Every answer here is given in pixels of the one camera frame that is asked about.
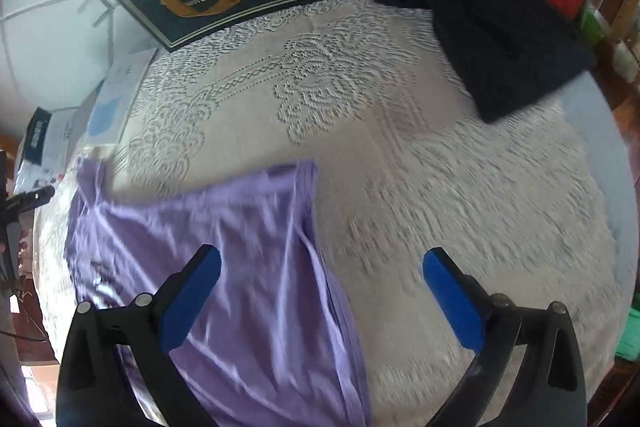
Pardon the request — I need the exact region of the purple t-shirt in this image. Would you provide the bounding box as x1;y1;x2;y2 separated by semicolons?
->
64;159;371;426

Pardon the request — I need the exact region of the white cookware set box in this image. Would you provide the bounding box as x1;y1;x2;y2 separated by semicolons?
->
14;105;92;194

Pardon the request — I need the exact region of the white flat paper box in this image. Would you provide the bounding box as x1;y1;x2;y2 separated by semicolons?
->
86;49;157;146

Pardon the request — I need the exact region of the black knit garment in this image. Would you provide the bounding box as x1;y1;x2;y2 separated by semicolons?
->
375;0;596;124

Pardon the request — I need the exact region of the white lace tablecloth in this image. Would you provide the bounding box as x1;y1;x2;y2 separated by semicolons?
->
36;0;638;426

